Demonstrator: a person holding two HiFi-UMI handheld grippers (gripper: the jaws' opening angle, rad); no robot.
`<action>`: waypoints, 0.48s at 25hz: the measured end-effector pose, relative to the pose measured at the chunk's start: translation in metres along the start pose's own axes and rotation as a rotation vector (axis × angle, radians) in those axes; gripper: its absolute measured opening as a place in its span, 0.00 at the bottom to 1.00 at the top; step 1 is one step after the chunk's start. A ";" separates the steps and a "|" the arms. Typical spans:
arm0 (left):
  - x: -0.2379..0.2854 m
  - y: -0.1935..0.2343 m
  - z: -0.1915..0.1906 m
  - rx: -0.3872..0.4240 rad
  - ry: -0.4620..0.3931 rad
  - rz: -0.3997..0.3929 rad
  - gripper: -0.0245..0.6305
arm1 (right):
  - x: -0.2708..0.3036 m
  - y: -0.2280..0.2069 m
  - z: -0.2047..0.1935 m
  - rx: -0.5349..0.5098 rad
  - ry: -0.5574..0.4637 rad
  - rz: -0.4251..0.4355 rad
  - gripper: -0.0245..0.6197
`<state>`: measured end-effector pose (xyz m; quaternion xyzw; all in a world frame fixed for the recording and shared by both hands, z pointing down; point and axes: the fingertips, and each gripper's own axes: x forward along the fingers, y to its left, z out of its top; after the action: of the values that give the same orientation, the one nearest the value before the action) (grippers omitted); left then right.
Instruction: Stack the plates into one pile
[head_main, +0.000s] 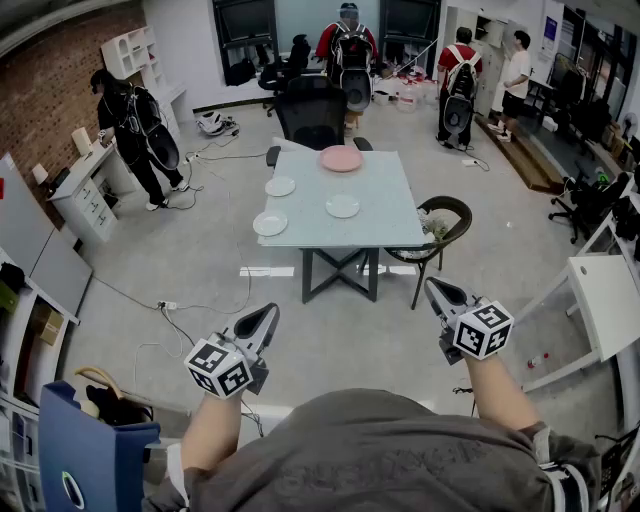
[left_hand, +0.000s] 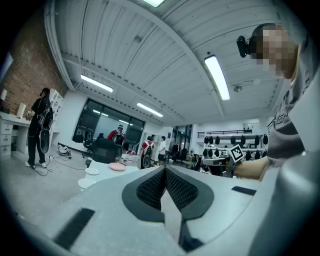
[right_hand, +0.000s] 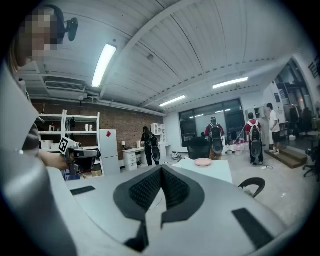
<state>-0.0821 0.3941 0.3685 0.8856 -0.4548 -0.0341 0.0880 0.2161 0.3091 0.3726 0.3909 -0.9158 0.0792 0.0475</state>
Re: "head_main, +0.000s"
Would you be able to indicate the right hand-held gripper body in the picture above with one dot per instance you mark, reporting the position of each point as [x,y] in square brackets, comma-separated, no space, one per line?
[482,330]

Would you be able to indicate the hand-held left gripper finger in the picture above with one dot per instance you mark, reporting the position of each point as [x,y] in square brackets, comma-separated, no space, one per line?
[265,335]
[247,325]

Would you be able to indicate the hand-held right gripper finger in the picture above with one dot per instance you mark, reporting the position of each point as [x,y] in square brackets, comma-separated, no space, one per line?
[439,304]
[452,292]

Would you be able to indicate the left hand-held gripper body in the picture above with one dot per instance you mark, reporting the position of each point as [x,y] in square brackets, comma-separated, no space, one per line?
[220,370]

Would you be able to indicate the white plate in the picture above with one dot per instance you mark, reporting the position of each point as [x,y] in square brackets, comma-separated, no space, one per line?
[270,223]
[280,186]
[342,206]

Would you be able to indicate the pink plate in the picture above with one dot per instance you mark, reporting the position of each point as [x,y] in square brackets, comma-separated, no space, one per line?
[341,159]

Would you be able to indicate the person's left forearm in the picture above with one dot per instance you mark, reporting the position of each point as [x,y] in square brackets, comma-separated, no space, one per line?
[210,430]

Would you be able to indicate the person's right forearm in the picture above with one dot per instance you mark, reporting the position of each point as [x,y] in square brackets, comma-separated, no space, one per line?
[500,395]

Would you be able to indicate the small red capped bottle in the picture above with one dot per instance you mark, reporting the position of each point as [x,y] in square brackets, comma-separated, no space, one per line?
[534,362]

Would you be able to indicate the floral seat cushion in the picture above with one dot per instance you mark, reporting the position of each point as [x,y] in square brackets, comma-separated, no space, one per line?
[436,225]

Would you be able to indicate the dark wicker chair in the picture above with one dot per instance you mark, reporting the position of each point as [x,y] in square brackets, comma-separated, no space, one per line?
[462,220]

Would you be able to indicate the white power strip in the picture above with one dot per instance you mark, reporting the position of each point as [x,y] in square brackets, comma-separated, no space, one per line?
[192,158]
[167,305]
[470,162]

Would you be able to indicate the black bag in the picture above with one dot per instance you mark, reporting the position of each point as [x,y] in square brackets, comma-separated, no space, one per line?
[115,407]

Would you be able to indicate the glass top table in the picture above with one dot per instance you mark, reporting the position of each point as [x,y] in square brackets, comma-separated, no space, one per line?
[380,200]

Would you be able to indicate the white table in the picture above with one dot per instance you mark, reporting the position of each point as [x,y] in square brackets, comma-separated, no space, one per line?
[607,300]

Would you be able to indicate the wooden step platform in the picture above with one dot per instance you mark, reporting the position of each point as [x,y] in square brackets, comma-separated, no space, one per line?
[530,160]

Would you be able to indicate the blue bag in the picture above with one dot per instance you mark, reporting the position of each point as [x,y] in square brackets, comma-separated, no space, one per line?
[90,460]

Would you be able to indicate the person's grey t-shirt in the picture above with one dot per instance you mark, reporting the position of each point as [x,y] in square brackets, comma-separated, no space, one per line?
[375,450]

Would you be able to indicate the black swivel office chair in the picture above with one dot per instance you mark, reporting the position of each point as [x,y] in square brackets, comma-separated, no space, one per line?
[590,200]

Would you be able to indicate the cardboard box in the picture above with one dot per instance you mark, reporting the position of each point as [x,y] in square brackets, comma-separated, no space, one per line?
[47,325]

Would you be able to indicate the rows of black devices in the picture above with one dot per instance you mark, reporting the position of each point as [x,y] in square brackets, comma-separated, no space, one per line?
[627,217]

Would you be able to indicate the grey board panel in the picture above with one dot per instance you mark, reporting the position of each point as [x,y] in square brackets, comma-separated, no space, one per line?
[60,272]

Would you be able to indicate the black white backpack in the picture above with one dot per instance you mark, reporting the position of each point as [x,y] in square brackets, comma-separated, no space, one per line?
[160,140]
[352,55]
[460,95]

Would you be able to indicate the group of clear water jugs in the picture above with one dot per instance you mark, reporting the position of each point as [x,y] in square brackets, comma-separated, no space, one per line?
[407,97]

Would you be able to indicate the white black helmet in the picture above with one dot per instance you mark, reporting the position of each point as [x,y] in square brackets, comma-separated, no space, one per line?
[212,122]

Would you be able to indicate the white desk with drawers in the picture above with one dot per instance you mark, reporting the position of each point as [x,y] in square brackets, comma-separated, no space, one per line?
[85,195]

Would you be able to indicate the white storage shelf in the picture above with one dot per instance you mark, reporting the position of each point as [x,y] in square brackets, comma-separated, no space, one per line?
[12,340]

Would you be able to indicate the black mesh office chair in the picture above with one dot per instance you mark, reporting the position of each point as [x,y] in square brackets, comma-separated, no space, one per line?
[310,115]

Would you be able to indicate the standing fan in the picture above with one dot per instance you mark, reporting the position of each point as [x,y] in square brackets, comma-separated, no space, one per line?
[630,122]

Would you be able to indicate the white cylindrical container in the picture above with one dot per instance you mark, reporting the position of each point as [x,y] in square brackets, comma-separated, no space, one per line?
[81,141]

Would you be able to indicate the small table lamp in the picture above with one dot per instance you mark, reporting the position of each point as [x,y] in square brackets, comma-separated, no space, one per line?
[40,172]

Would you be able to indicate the white lockers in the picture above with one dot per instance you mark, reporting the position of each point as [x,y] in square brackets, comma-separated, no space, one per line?
[500,35]

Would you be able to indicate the black high-back office chair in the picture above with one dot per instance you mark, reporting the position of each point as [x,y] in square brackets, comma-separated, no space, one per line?
[295,57]

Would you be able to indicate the black metal table frame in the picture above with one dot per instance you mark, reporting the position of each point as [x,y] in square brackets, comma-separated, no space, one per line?
[306,275]

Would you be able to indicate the blue wall poster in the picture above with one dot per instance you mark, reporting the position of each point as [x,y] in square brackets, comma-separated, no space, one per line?
[550,35]

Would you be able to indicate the white wall shelf unit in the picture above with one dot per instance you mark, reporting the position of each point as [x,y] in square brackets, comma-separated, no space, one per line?
[127,50]

